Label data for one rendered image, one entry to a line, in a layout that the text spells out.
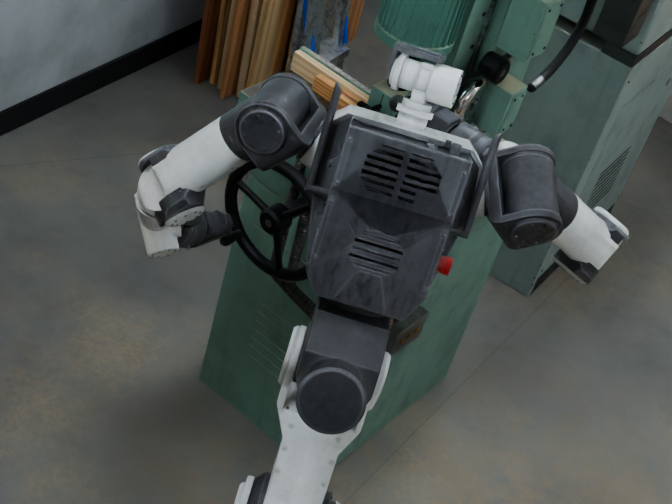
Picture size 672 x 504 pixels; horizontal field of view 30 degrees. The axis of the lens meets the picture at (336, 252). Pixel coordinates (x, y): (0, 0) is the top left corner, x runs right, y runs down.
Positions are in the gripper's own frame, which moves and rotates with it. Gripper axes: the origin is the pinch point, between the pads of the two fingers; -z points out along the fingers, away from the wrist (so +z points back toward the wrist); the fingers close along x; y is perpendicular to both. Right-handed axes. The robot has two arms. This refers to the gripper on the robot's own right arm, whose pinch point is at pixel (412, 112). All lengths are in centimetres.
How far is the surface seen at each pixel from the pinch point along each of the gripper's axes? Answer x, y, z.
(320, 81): 16.1, 16.9, -33.1
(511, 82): -0.5, 35.6, 2.9
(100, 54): 91, 76, -153
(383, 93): 6.8, 12.0, -14.1
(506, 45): -8.8, 32.5, -0.4
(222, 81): 94, 111, -127
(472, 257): 51, 46, 8
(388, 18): -11.6, 6.6, -16.4
